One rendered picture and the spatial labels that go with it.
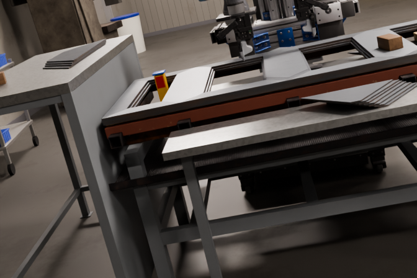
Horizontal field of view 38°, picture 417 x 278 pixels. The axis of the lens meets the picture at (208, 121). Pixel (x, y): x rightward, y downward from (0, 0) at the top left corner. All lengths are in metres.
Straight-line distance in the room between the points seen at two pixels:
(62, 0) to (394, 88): 5.41
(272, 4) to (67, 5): 4.05
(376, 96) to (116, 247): 1.18
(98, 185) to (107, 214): 0.13
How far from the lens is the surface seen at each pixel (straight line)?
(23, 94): 2.37
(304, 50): 3.03
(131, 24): 10.91
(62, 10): 7.24
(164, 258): 2.70
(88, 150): 2.36
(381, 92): 2.24
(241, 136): 2.12
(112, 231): 2.47
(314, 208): 2.59
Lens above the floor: 1.38
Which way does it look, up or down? 15 degrees down
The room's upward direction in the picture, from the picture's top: 13 degrees counter-clockwise
